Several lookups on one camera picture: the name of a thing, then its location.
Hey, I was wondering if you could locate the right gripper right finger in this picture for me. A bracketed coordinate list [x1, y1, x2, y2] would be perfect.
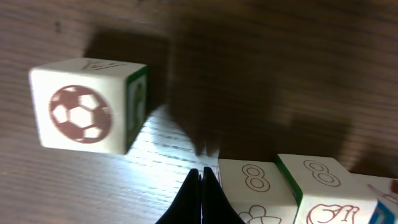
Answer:
[201, 167, 244, 224]

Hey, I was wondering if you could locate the white block brown pattern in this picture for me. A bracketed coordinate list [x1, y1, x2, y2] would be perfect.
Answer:
[218, 159, 298, 224]

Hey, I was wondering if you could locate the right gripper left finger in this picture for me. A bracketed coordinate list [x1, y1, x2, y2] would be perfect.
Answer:
[155, 169, 201, 224]

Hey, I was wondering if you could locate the blue edged white block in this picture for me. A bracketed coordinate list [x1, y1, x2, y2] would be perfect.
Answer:
[353, 174, 397, 224]

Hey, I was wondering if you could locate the soccer ball picture block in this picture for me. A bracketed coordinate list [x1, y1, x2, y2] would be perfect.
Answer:
[29, 57, 148, 154]

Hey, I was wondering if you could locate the green edged white block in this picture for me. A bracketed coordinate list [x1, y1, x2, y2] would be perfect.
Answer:
[275, 154, 377, 224]

